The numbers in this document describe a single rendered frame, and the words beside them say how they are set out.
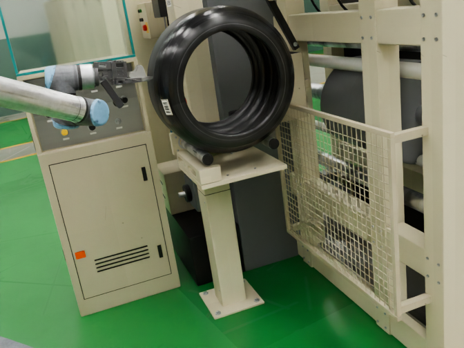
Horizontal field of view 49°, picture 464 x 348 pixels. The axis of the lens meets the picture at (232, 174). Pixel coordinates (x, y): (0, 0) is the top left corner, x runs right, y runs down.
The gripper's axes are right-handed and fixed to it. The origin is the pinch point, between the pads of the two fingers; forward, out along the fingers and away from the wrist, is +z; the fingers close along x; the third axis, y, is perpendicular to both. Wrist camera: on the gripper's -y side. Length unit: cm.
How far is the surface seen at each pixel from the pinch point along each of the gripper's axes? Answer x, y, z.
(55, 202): 60, -63, -39
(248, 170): -6, -38, 37
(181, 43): -10.8, 13.0, 10.2
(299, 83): 19, -7, 72
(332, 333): -19, -115, 71
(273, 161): -4, -36, 49
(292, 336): -12, -117, 55
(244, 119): 15, -21, 43
